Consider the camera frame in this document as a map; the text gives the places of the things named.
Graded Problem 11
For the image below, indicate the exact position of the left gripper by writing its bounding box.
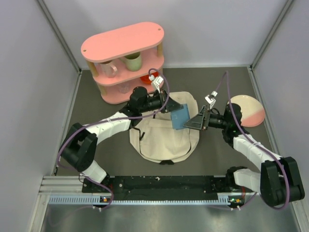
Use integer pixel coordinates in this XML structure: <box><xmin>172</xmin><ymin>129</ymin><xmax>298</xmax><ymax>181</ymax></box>
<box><xmin>139</xmin><ymin>89</ymin><xmax>183</xmax><ymax>114</ymax></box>

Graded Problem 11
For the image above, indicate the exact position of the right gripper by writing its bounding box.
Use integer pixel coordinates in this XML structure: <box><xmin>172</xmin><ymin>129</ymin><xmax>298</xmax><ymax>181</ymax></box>
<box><xmin>183</xmin><ymin>105</ymin><xmax>229</xmax><ymax>131</ymax></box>

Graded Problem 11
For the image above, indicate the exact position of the cream canvas backpack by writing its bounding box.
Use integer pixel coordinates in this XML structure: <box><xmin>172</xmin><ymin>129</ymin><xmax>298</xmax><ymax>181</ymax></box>
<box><xmin>129</xmin><ymin>91</ymin><xmax>200</xmax><ymax>165</ymax></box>

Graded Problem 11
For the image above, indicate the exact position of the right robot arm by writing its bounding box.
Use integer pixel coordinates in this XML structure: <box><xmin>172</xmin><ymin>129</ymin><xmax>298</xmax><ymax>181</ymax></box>
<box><xmin>184</xmin><ymin>103</ymin><xmax>305</xmax><ymax>209</ymax></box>

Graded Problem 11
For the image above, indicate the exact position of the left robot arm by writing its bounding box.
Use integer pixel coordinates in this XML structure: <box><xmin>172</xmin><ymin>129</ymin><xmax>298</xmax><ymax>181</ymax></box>
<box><xmin>58</xmin><ymin>87</ymin><xmax>183</xmax><ymax>192</ymax></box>

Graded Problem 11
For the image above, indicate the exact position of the orange bowl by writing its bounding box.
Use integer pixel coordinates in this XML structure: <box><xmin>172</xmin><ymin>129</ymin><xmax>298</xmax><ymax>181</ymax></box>
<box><xmin>140</xmin><ymin>72</ymin><xmax>158</xmax><ymax>85</ymax></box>

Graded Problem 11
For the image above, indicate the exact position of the clear glass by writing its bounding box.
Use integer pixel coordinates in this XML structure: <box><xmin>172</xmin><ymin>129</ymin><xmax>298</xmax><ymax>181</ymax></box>
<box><xmin>118</xmin><ymin>83</ymin><xmax>130</xmax><ymax>94</ymax></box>

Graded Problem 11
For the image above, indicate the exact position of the cream and pink plate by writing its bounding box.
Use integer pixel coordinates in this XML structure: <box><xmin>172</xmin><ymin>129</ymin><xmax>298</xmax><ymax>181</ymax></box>
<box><xmin>231</xmin><ymin>95</ymin><xmax>266</xmax><ymax>128</ymax></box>

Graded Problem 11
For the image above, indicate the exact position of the green mug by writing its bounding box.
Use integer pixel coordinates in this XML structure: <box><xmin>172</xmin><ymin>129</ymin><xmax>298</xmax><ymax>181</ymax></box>
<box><xmin>120</xmin><ymin>52</ymin><xmax>142</xmax><ymax>72</ymax></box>

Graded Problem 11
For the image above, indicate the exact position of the pink three-tier shelf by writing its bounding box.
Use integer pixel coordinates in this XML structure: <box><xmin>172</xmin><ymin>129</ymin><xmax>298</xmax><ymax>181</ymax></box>
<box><xmin>81</xmin><ymin>22</ymin><xmax>165</xmax><ymax>104</ymax></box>

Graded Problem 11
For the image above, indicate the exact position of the pink mug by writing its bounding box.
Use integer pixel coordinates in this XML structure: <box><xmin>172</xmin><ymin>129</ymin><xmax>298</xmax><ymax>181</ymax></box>
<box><xmin>99</xmin><ymin>60</ymin><xmax>118</xmax><ymax>78</ymax></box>

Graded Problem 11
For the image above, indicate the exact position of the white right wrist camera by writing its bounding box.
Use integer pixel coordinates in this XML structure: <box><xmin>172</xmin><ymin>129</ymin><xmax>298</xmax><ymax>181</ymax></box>
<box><xmin>205</xmin><ymin>91</ymin><xmax>218</xmax><ymax>109</ymax></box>

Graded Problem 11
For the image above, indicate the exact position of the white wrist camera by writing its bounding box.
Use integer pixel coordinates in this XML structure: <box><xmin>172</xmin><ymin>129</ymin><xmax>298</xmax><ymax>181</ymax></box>
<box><xmin>148</xmin><ymin>75</ymin><xmax>164</xmax><ymax>92</ymax></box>
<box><xmin>205</xmin><ymin>91</ymin><xmax>218</xmax><ymax>109</ymax></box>

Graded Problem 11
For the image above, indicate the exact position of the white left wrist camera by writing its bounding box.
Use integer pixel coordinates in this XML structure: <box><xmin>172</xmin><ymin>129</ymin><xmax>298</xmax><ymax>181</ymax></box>
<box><xmin>148</xmin><ymin>75</ymin><xmax>164</xmax><ymax>92</ymax></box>

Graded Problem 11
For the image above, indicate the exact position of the grey cable duct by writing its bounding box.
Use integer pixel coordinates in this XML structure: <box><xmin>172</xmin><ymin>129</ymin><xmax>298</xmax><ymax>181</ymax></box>
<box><xmin>48</xmin><ymin>193</ymin><xmax>244</xmax><ymax>205</ymax></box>

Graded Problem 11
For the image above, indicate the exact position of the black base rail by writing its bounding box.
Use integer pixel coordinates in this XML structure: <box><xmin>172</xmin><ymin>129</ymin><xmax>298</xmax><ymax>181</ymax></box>
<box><xmin>82</xmin><ymin>175</ymin><xmax>254</xmax><ymax>202</ymax></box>

